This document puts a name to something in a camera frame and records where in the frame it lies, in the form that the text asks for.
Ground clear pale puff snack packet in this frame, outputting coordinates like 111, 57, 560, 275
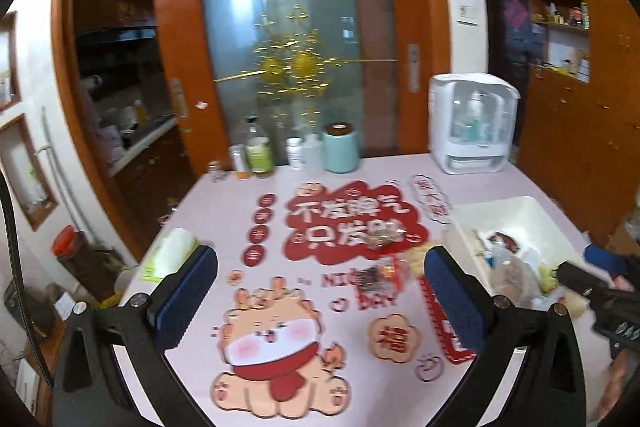
405, 244, 433, 280

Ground yellow-green snack packet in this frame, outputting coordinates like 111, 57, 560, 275
537, 264, 561, 293

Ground mint green canister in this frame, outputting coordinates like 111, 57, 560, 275
322, 123, 361, 174

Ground red snack packet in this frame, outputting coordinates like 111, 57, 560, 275
419, 277, 478, 365

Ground clear round cake packet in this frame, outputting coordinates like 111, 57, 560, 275
487, 252, 538, 308

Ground red-lid plastic jar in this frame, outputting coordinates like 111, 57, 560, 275
51, 226, 101, 278

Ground wooden picture frame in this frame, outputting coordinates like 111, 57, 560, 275
0, 114, 58, 230
0, 12, 23, 112

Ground white plastic bottle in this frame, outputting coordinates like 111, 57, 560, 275
302, 134, 325, 175

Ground green label glass bottle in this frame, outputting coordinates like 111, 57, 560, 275
243, 116, 275, 178

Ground small orange bottle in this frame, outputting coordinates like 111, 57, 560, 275
230, 145, 249, 180

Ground gold snowflake decoration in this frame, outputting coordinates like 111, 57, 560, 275
212, 4, 398, 128

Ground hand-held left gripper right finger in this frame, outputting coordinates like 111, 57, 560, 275
424, 245, 586, 427

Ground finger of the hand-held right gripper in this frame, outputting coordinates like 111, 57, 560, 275
584, 245, 640, 278
557, 261, 613, 303

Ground pink printed cartoon tablecloth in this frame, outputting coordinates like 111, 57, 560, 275
120, 154, 608, 427

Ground white plastic bin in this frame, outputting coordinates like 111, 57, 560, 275
442, 196, 601, 323

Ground wooden shelf cabinet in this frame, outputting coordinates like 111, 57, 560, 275
517, 0, 640, 238

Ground brown nut snack packet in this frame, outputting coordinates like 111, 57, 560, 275
367, 227, 403, 250

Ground white bottle steriliser appliance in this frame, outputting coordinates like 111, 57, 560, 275
429, 73, 521, 175

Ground white pill bottle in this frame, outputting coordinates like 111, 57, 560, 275
286, 137, 306, 172

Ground small candy wrappers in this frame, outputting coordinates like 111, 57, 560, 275
355, 257, 406, 308

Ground green tissue box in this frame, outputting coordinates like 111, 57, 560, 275
141, 227, 198, 283

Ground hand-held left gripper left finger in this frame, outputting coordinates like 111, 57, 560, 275
52, 244, 218, 427

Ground purple wall poster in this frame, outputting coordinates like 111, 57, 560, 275
502, 0, 531, 32

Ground orange white snack packet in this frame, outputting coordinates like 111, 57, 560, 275
485, 231, 521, 253

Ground white wall switch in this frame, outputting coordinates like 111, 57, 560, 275
457, 2, 480, 26

